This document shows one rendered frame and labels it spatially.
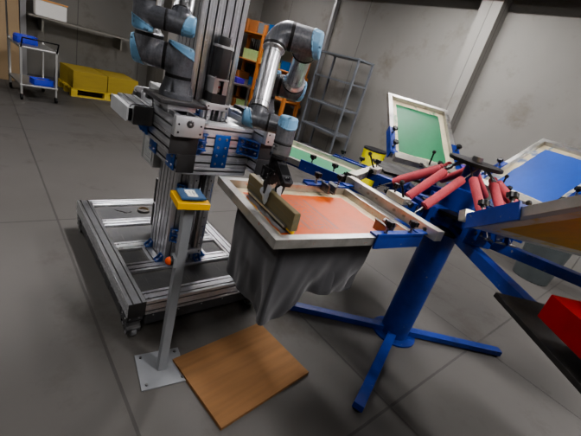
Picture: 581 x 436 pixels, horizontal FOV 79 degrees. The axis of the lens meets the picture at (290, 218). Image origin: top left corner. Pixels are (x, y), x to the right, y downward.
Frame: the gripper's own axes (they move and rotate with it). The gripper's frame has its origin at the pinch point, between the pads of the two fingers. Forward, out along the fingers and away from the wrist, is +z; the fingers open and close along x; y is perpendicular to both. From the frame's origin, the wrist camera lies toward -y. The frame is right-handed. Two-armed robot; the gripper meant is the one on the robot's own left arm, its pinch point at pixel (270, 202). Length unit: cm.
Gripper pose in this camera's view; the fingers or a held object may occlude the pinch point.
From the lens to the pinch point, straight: 146.3
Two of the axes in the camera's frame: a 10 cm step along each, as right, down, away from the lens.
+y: -4.9, -4.4, 7.5
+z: -2.6, 9.0, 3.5
